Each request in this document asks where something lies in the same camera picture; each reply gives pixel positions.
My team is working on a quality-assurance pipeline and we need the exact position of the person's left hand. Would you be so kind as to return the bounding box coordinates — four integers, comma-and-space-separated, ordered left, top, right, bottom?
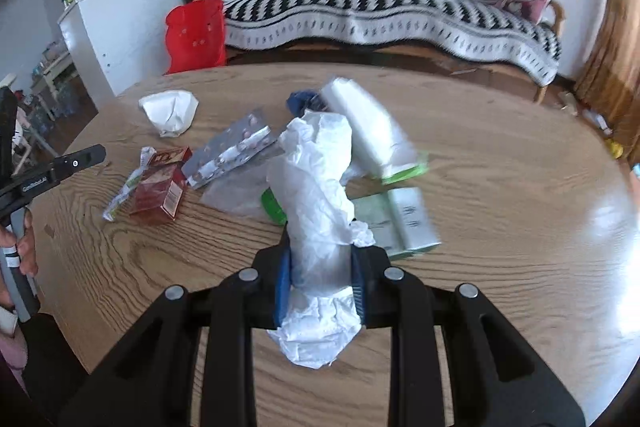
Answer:
0, 207, 40, 278

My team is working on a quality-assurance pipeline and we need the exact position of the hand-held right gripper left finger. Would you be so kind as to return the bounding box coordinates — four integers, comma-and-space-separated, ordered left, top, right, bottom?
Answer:
60, 227, 293, 427

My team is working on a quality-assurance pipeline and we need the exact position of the black white striped blanket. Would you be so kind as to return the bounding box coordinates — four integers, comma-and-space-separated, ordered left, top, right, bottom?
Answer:
222, 0, 561, 88

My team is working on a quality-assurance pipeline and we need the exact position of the clear plastic film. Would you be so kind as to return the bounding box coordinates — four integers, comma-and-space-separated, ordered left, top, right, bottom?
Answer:
200, 179, 273, 219

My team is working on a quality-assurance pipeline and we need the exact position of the red cardboard box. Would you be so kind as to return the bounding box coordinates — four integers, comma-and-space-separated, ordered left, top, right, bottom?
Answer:
129, 146, 193, 225

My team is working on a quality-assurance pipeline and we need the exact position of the person's dark clothing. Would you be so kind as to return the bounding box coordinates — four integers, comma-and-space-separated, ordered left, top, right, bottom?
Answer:
20, 312, 88, 427

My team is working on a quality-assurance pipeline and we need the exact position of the red plastic stool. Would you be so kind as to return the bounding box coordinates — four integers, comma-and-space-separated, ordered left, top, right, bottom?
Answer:
165, 0, 227, 75

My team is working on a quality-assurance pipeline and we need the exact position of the white crumpled paper ball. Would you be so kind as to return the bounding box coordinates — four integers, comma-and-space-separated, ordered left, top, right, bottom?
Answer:
139, 90, 200, 138

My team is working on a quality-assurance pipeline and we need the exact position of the white tissue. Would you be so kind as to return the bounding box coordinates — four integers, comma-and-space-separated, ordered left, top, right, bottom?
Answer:
266, 109, 376, 370

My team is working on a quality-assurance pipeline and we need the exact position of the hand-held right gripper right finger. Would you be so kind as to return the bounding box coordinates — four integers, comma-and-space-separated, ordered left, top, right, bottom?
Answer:
349, 219, 586, 427

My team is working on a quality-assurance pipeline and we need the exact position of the brown striped curtain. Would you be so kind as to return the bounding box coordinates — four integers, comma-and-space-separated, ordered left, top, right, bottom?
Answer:
572, 0, 640, 122

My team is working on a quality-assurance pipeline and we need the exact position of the white cabinet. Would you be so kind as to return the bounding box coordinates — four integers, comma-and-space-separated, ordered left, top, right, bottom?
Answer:
57, 0, 193, 98

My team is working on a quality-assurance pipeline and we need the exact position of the silver blister pack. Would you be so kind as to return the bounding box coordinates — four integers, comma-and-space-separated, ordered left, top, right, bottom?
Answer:
181, 108, 278, 189

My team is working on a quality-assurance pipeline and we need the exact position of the blue white wrapper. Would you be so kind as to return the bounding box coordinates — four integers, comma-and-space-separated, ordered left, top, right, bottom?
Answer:
286, 89, 328, 116

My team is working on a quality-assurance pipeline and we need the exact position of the pale green cardboard box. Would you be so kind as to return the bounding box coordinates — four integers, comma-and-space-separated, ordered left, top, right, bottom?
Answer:
352, 187, 442, 260

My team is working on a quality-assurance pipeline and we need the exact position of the white shelf rack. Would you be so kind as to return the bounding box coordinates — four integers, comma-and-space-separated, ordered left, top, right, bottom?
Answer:
27, 52, 78, 122

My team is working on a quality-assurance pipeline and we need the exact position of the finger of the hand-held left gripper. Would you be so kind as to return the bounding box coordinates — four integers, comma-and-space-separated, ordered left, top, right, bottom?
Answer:
50, 144, 107, 182

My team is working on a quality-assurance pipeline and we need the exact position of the green toy car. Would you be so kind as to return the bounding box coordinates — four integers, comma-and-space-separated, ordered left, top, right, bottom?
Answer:
261, 188, 288, 226

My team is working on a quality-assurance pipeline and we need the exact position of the striped wrapper strip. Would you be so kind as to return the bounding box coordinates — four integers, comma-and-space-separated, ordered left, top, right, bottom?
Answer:
102, 147, 156, 223

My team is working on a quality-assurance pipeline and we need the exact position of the white green tissue pack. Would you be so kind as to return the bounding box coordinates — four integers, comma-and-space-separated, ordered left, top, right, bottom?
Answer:
320, 77, 430, 185

